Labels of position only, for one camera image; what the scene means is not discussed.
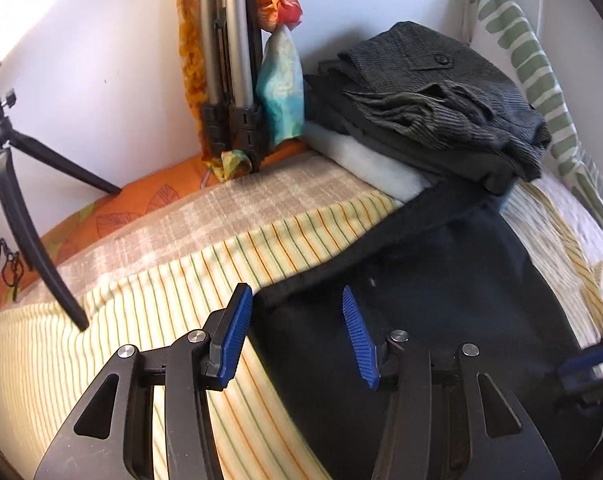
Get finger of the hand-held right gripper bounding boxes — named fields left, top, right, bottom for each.
left=546, top=342, right=603, bottom=411

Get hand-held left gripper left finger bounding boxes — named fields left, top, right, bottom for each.
left=34, top=282, right=254, bottom=480

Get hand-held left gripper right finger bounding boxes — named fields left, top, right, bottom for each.
left=341, top=285, right=562, bottom=480

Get black pants with pink trim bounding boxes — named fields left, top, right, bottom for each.
left=248, top=175, right=603, bottom=480

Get grey folded pants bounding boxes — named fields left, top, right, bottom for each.
left=319, top=21, right=552, bottom=183

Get yellow striped cloth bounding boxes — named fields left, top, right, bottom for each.
left=0, top=195, right=603, bottom=480

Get orange leaf print sheet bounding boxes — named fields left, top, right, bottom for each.
left=0, top=137, right=312, bottom=321

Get white folded garment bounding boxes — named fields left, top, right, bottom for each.
left=306, top=122, right=435, bottom=203

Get black folded garment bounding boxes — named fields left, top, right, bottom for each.
left=304, top=75, right=515, bottom=196

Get floral scarf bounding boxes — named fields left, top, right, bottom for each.
left=208, top=0, right=306, bottom=181

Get small black tripod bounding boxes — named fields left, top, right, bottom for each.
left=0, top=89, right=122, bottom=332

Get folded silver tripod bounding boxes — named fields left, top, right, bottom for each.
left=196, top=0, right=269, bottom=171

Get yellow orange patterned cloth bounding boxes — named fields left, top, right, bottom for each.
left=176, top=0, right=217, bottom=161

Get green striped pillow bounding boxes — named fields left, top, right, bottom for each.
left=461, top=0, right=603, bottom=241

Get black cable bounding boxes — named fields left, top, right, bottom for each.
left=0, top=205, right=24, bottom=306

